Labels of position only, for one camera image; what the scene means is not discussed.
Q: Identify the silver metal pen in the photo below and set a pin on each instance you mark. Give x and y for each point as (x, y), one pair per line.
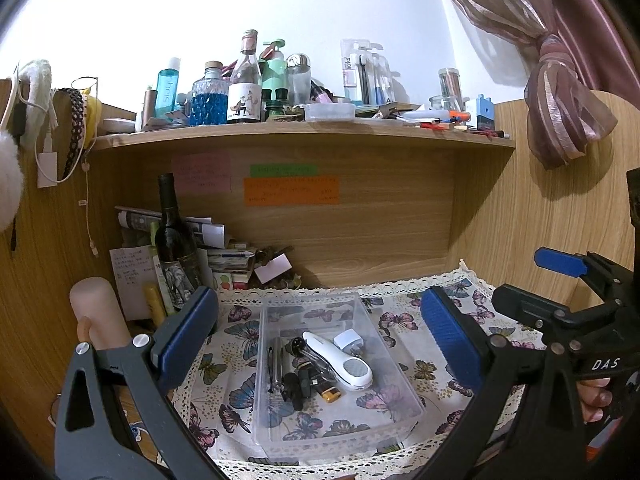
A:
(275, 365)

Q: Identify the glass bottle with silver cap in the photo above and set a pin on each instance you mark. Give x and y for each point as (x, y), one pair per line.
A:
(299, 82)

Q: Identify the beige cylinder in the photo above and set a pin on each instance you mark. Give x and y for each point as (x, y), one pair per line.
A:
(95, 310)

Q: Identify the dark green ink bottle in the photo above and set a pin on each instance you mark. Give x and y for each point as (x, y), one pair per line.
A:
(276, 107)

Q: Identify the glass bottle with blue beads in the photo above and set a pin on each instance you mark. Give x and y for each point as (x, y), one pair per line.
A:
(207, 105)

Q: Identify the yellow tube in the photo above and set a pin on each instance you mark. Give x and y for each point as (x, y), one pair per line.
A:
(155, 305)

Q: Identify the pale pink note card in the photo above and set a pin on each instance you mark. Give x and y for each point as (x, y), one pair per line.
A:
(272, 267)

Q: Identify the stack of papers and booklets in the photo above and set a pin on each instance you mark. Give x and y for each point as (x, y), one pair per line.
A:
(225, 255)

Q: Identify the white power adapter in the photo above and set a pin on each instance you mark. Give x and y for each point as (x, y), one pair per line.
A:
(47, 171)

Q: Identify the tall glass jar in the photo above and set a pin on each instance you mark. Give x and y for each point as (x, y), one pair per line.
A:
(450, 85)

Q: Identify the person's right hand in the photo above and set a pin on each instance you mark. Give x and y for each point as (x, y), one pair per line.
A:
(595, 402)

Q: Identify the butterfly print lace tablecloth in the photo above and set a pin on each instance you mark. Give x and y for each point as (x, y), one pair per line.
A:
(230, 330)

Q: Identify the mauve striped curtain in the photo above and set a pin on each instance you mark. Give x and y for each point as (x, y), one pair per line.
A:
(550, 100)

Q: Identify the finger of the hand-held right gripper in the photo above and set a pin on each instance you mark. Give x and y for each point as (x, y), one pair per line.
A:
(530, 305)
(555, 261)

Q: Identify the clear plastic storage container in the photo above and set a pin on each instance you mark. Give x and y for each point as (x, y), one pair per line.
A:
(390, 400)

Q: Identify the clear toothbrush blister pack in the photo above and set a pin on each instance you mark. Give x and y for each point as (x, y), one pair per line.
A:
(356, 72)
(382, 77)

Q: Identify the white round compact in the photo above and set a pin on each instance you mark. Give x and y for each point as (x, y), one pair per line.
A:
(119, 125)

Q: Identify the yellow and black lighter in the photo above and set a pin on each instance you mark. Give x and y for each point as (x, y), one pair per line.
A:
(330, 395)

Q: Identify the yellow hanging item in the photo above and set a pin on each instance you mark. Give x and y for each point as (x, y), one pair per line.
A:
(94, 115)

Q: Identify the pile of pens and markers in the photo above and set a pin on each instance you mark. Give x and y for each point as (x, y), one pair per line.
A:
(440, 122)

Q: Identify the tall blue liquid bottle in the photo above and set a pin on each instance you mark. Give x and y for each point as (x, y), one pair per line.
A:
(167, 90)

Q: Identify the clear lidded plastic box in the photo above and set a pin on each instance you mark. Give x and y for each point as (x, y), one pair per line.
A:
(330, 111)

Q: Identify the orange sticky note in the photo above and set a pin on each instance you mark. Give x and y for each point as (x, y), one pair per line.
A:
(292, 190)

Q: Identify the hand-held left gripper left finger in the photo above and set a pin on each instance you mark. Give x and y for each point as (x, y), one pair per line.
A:
(185, 335)

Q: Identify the clear glass bottle animal label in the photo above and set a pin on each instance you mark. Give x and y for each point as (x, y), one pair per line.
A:
(245, 105)

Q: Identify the green sticky note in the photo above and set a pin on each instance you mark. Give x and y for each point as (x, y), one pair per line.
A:
(282, 169)

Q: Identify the handwritten note paper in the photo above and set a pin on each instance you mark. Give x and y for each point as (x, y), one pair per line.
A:
(130, 275)

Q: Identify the brown cosmetic tube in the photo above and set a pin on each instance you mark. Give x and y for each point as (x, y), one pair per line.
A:
(148, 107)

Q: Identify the pink sticky note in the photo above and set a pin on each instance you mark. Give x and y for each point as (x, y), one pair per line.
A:
(200, 174)

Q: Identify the white handheld electric device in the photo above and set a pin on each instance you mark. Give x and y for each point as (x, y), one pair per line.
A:
(345, 367)

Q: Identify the blue pencil sharpener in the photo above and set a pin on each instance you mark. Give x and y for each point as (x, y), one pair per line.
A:
(484, 112)

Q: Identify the green pump bottle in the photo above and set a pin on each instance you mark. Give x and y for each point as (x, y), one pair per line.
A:
(274, 72)

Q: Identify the wooden shelf unit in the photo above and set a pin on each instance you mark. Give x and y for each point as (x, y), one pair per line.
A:
(375, 230)

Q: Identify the black plastic clip tool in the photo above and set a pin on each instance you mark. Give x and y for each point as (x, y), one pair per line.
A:
(300, 390)

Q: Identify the black braided headband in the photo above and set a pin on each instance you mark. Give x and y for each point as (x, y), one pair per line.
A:
(75, 130)

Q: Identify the white charger plug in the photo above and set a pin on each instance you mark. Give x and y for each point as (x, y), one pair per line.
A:
(350, 341)

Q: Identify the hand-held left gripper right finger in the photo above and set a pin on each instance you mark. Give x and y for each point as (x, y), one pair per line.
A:
(450, 335)

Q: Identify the white fluffy earmuffs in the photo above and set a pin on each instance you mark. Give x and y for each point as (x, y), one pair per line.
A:
(10, 175)

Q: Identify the dark wine bottle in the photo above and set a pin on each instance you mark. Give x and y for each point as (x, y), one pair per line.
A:
(172, 245)

